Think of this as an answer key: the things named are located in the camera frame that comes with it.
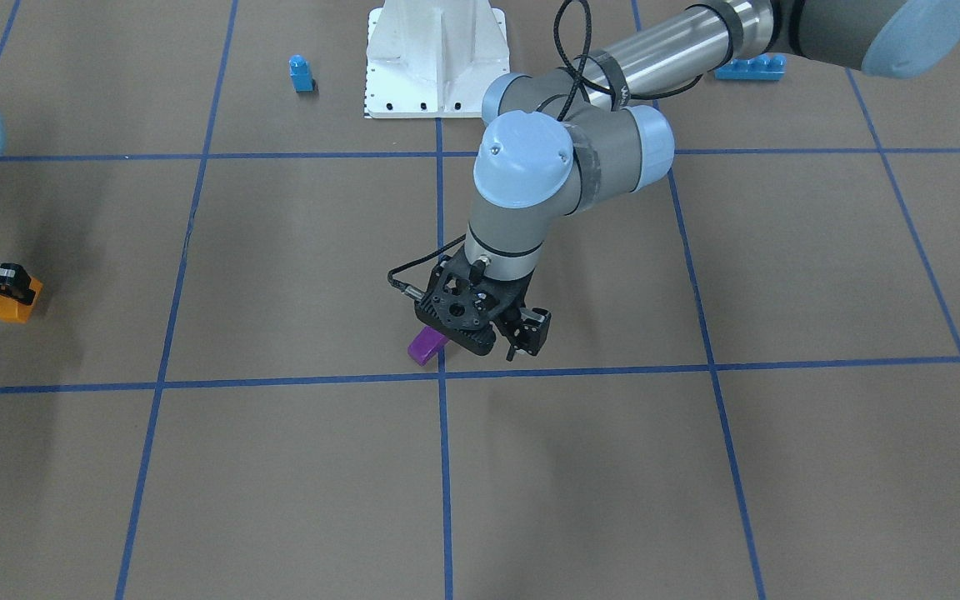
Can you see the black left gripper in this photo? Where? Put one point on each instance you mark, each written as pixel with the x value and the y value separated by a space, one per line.
pixel 532 323

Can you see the orange trapezoid block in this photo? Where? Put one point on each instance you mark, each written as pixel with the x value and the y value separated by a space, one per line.
pixel 13 311

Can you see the purple trapezoid block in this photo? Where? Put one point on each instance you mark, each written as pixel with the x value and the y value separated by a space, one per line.
pixel 426 345

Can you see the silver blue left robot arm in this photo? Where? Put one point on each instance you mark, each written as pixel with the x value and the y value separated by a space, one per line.
pixel 559 144

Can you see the small blue brick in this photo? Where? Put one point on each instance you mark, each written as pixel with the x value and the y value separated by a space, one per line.
pixel 300 74

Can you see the long blue brick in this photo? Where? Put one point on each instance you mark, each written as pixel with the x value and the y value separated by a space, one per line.
pixel 768 67

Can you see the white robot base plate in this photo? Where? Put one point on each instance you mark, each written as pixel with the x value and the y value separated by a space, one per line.
pixel 433 59

